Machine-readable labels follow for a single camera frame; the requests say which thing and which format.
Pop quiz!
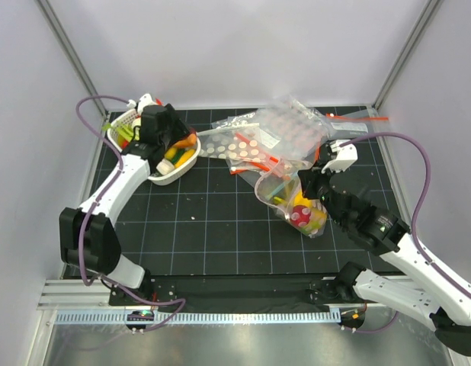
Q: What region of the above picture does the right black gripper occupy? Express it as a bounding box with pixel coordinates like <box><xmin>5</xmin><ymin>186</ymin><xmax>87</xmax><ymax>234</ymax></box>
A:
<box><xmin>298</xmin><ymin>159</ymin><xmax>348</xmax><ymax>229</ymax></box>

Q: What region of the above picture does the yellow banana bunch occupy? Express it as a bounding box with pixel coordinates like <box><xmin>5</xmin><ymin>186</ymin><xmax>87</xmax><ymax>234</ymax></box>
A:
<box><xmin>273</xmin><ymin>191</ymin><xmax>327</xmax><ymax>237</ymax></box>

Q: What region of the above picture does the red apple front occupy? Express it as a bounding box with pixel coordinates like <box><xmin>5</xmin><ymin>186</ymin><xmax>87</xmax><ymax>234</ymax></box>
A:
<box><xmin>290</xmin><ymin>205</ymin><xmax>312</xmax><ymax>227</ymax></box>

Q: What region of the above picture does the clear pink-dotted zip bag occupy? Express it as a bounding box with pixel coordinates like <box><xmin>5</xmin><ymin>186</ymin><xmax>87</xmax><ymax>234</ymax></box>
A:
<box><xmin>255</xmin><ymin>159</ymin><xmax>312</xmax><ymax>219</ymax></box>

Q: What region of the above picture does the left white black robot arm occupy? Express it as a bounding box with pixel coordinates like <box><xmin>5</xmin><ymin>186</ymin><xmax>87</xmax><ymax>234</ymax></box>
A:
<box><xmin>59</xmin><ymin>104</ymin><xmax>191</xmax><ymax>305</ymax></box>

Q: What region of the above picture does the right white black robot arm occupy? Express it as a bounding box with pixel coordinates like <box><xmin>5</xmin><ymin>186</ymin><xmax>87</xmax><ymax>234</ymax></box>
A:
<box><xmin>298</xmin><ymin>168</ymin><xmax>471</xmax><ymax>357</ymax></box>

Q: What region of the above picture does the clear bag orange zipper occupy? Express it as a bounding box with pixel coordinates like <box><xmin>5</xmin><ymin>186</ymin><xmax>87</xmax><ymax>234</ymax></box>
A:
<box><xmin>325</xmin><ymin>107</ymin><xmax>389</xmax><ymax>139</ymax></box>

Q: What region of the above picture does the clear white-dotted zip bag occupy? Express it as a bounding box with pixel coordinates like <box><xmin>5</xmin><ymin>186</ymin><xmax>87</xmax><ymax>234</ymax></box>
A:
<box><xmin>197</xmin><ymin>125</ymin><xmax>279</xmax><ymax>172</ymax></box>

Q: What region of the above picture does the yellow pepper piece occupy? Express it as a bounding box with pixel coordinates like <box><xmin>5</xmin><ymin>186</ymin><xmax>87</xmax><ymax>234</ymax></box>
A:
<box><xmin>165</xmin><ymin>147</ymin><xmax>195</xmax><ymax>168</ymax></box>

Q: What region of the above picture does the small orange carrot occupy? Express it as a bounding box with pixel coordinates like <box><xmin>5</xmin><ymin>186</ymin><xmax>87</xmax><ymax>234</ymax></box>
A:
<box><xmin>173</xmin><ymin>133</ymin><xmax>197</xmax><ymax>149</ymax></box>

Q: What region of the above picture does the green celery stalk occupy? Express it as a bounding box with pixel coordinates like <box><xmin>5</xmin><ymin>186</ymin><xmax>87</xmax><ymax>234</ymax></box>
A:
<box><xmin>102</xmin><ymin>123</ymin><xmax>134</xmax><ymax>144</ymax></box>

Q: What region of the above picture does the white plastic basket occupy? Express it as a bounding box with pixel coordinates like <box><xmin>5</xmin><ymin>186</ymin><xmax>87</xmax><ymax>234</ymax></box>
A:
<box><xmin>107</xmin><ymin>109</ymin><xmax>201</xmax><ymax>186</ymax></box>

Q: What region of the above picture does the white leek stalk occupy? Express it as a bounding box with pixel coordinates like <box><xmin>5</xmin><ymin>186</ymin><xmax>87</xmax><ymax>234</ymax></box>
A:
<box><xmin>156</xmin><ymin>159</ymin><xmax>175</xmax><ymax>175</ymax></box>

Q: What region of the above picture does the pile of red-dotted bags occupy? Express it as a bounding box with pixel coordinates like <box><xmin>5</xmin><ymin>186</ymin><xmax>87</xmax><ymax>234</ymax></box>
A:
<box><xmin>253</xmin><ymin>96</ymin><xmax>336</xmax><ymax>160</ymax></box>

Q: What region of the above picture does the black grid cutting mat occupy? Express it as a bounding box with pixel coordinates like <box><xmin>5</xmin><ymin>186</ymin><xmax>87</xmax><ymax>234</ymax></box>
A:
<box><xmin>63</xmin><ymin>104</ymin><xmax>412</xmax><ymax>278</ymax></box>

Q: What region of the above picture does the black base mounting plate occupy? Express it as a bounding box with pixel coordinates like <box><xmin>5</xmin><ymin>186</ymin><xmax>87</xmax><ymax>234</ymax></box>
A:
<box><xmin>107</xmin><ymin>272</ymin><xmax>381</xmax><ymax>313</ymax></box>

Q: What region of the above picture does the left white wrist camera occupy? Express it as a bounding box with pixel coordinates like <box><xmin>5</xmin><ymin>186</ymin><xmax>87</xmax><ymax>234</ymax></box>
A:
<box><xmin>136</xmin><ymin>93</ymin><xmax>159</xmax><ymax>114</ymax></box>

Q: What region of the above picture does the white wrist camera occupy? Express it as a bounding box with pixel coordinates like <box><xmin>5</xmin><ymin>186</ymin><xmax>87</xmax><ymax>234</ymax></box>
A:
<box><xmin>321</xmin><ymin>140</ymin><xmax>357</xmax><ymax>174</ymax></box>
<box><xmin>136</xmin><ymin>93</ymin><xmax>159</xmax><ymax>114</ymax></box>

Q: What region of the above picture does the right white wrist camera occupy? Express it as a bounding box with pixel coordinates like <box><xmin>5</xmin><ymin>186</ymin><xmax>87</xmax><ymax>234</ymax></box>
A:
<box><xmin>321</xmin><ymin>140</ymin><xmax>357</xmax><ymax>174</ymax></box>

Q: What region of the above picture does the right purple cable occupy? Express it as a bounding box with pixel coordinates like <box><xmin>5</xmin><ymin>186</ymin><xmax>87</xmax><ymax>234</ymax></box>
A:
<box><xmin>336</xmin><ymin>131</ymin><xmax>471</xmax><ymax>335</ymax></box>

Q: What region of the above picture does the left aluminium frame post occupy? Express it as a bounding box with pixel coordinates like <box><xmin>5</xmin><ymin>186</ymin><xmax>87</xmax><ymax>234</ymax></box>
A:
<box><xmin>34</xmin><ymin>0</ymin><xmax>98</xmax><ymax>96</ymax></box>

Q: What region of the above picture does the aluminium frame post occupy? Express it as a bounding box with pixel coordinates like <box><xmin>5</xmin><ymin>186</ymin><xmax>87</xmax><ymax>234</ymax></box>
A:
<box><xmin>372</xmin><ymin>0</ymin><xmax>444</xmax><ymax>110</ymax></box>
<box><xmin>34</xmin><ymin>0</ymin><xmax>98</xmax><ymax>96</ymax></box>

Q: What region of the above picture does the right aluminium frame post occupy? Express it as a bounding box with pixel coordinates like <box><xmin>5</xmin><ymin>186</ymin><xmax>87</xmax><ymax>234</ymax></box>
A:
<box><xmin>372</xmin><ymin>0</ymin><xmax>444</xmax><ymax>110</ymax></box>

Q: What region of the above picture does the slotted aluminium cable duct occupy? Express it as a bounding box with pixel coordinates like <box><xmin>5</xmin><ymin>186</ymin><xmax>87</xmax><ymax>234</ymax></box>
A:
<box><xmin>55</xmin><ymin>308</ymin><xmax>341</xmax><ymax>326</ymax></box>

